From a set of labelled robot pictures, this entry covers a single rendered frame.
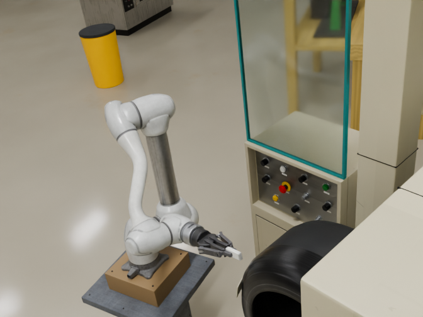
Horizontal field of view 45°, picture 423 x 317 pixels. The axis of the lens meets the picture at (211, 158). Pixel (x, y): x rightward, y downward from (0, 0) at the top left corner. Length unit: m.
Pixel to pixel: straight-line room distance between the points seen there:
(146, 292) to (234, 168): 2.26
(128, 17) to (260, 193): 6.03
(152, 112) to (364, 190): 1.03
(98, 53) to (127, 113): 4.19
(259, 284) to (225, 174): 2.94
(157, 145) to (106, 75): 4.22
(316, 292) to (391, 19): 0.73
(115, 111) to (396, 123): 1.23
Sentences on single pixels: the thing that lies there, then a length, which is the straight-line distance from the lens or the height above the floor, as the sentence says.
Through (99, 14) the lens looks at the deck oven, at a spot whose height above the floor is 0.33.
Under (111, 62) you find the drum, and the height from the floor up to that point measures 0.32.
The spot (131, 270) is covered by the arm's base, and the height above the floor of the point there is 0.79.
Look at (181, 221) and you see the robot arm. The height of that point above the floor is 1.25.
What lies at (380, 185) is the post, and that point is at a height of 1.57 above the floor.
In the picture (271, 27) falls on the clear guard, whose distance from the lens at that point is 2.11.
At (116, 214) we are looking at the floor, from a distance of 4.30.
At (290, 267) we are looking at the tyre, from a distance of 1.51.
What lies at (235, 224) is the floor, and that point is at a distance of 3.94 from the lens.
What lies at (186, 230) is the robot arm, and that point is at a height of 1.25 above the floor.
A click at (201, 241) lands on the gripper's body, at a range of 1.97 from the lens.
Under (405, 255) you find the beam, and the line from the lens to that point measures 1.11.
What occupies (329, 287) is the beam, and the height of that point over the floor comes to 1.78.
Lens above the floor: 2.54
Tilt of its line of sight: 32 degrees down
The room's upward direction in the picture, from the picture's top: 8 degrees counter-clockwise
